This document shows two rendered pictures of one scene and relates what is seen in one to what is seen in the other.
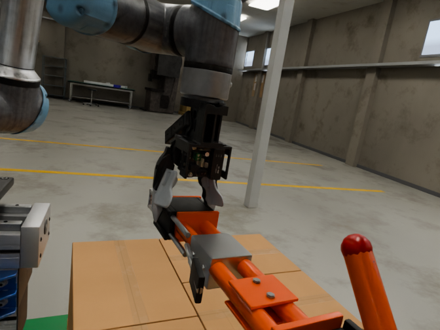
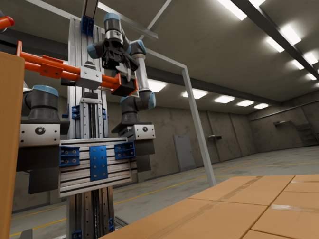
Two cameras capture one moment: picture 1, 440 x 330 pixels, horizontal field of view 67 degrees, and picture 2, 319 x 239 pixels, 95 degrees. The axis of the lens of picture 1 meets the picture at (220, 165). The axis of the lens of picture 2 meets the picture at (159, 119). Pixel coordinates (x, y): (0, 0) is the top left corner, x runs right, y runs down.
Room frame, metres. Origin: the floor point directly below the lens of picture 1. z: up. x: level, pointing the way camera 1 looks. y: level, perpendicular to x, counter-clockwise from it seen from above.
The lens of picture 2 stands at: (0.51, -0.50, 0.76)
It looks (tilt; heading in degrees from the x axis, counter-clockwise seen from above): 16 degrees up; 73
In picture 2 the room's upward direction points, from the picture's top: 10 degrees counter-clockwise
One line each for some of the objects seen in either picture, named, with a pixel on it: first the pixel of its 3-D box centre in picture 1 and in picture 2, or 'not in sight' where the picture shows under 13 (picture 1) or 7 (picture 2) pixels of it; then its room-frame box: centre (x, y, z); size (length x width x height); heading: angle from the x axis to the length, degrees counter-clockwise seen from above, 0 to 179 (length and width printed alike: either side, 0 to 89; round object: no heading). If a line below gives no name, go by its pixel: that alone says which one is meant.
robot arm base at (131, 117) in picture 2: not in sight; (130, 120); (0.60, 0.54, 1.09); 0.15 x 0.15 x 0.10
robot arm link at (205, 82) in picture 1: (207, 86); (114, 41); (0.53, 0.04, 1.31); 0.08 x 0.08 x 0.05
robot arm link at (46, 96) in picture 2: not in sight; (44, 98); (0.13, 0.37, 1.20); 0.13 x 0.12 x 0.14; 147
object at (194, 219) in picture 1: (188, 217); (124, 85); (0.55, 0.04, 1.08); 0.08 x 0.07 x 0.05; 28
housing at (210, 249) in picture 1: (218, 258); (88, 78); (0.43, -0.02, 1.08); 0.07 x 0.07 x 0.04; 28
